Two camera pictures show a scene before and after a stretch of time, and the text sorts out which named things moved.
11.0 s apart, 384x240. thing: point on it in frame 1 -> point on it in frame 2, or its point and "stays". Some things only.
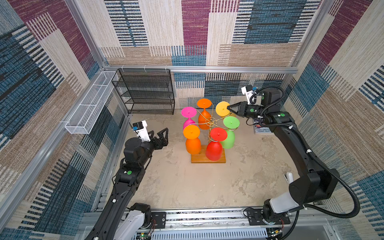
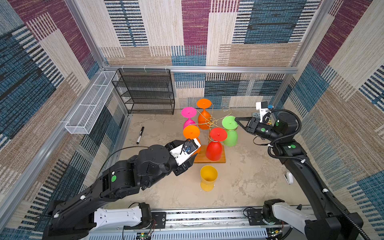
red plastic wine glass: (214, 149) stays
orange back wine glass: (204, 118) stays
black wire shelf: (145, 91) stays
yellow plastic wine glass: (221, 108) -> (208, 174)
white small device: (288, 176) stays
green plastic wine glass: (231, 123) stays
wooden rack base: (201, 158) stays
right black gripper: (241, 111) -> (252, 125)
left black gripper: (162, 142) -> (185, 166)
